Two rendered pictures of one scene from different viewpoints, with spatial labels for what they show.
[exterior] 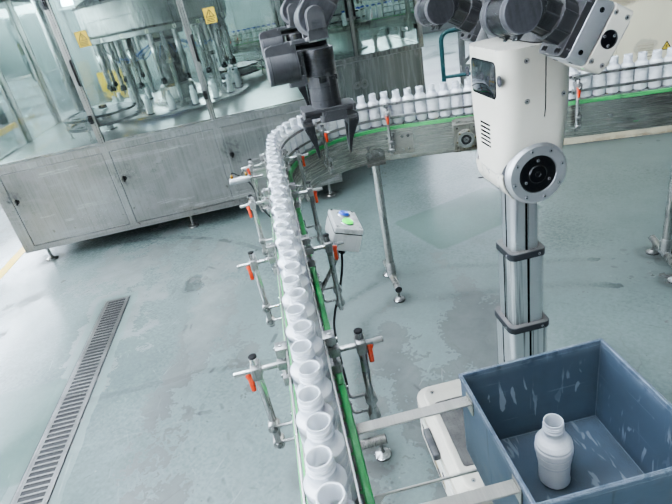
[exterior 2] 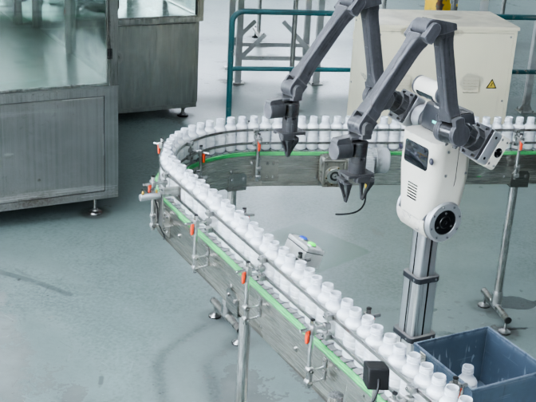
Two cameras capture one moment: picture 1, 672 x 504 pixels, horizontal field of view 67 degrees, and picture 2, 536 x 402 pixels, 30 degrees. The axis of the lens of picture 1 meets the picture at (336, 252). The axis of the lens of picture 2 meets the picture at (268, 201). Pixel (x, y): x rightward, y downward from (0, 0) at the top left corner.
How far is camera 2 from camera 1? 238 cm
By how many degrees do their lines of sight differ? 23
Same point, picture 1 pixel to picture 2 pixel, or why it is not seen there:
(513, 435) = not seen: hidden behind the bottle
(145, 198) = not seen: outside the picture
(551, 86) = (459, 168)
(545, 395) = (455, 362)
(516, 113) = (439, 182)
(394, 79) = (159, 57)
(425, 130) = (291, 160)
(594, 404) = (480, 372)
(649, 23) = (476, 58)
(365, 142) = (230, 165)
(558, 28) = (474, 144)
